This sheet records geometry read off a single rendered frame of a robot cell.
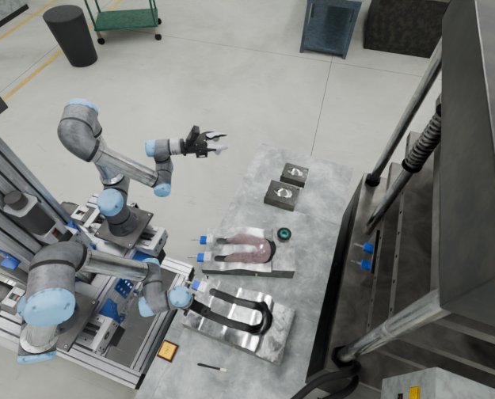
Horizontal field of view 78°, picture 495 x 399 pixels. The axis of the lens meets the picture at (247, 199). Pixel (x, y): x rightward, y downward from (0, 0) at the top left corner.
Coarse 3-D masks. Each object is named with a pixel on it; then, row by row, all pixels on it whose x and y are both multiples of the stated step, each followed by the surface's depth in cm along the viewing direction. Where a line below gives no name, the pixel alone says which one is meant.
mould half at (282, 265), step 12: (216, 228) 179; (240, 228) 175; (252, 228) 176; (276, 228) 174; (288, 228) 174; (276, 240) 169; (216, 252) 171; (228, 252) 170; (276, 252) 165; (288, 252) 165; (204, 264) 166; (216, 264) 166; (228, 264) 165; (240, 264) 162; (252, 264) 163; (264, 264) 165; (276, 264) 161; (288, 264) 161; (264, 276) 168; (276, 276) 167; (288, 276) 166
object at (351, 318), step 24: (360, 192) 204; (384, 192) 204; (360, 216) 193; (360, 240) 184; (360, 288) 167; (336, 312) 161; (360, 312) 159; (336, 336) 152; (360, 360) 146; (384, 360) 146; (360, 384) 145
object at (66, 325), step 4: (76, 304) 133; (76, 308) 132; (76, 312) 131; (72, 316) 129; (76, 316) 131; (68, 320) 127; (72, 320) 129; (76, 320) 131; (60, 324) 125; (64, 324) 126; (68, 324) 128; (72, 324) 129; (60, 328) 128; (64, 328) 128; (68, 328) 128; (60, 332) 128
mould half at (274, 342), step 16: (208, 288) 155; (224, 288) 156; (240, 288) 156; (208, 304) 151; (224, 304) 151; (272, 304) 153; (192, 320) 146; (208, 320) 147; (240, 320) 145; (256, 320) 142; (272, 320) 150; (288, 320) 150; (208, 336) 149; (224, 336) 142; (240, 336) 139; (256, 336) 138; (272, 336) 145; (256, 352) 140; (272, 352) 141
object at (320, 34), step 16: (320, 0) 386; (336, 0) 382; (352, 0) 376; (320, 16) 491; (336, 16) 491; (352, 16) 472; (304, 32) 424; (320, 32) 460; (336, 32) 461; (352, 32) 407; (320, 48) 436; (336, 48) 435
